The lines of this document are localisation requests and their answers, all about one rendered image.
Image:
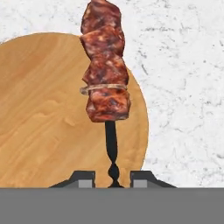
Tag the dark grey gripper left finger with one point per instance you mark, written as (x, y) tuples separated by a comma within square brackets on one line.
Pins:
[(83, 178)]

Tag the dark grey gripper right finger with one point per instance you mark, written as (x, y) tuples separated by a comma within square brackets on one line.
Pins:
[(142, 178)]

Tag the round wooden board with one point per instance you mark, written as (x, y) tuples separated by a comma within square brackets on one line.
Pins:
[(43, 116)]

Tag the meat kebab skewer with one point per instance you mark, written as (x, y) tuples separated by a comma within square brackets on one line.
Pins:
[(105, 73)]

